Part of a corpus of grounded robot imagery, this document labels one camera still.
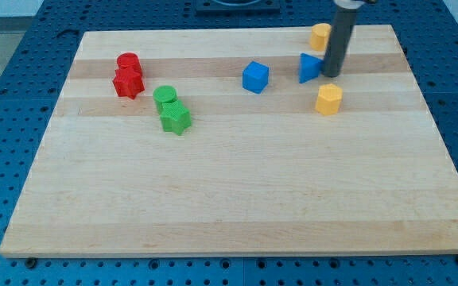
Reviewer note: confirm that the green cylinder block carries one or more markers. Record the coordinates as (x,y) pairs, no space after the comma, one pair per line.
(162,95)

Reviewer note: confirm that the red star block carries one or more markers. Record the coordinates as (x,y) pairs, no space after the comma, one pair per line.
(128,83)

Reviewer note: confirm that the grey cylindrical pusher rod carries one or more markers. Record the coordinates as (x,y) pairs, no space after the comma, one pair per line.
(340,35)

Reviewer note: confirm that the green star block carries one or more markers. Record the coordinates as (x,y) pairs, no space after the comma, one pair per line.
(175,117)

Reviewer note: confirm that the blue triangular prism block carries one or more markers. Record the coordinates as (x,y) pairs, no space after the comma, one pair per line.
(309,67)

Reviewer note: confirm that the yellow hexagonal prism block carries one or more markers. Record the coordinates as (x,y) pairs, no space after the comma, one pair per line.
(329,99)

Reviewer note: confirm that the light wooden board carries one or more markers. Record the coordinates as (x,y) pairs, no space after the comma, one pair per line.
(255,174)

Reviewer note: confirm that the yellow cylinder block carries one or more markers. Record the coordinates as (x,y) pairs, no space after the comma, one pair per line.
(319,37)

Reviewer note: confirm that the blue cube block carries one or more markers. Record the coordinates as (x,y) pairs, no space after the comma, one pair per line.
(255,77)

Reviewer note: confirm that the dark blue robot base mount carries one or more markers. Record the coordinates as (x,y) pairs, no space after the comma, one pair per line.
(236,6)

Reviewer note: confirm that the red cylinder block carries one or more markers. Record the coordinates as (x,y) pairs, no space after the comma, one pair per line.
(129,60)

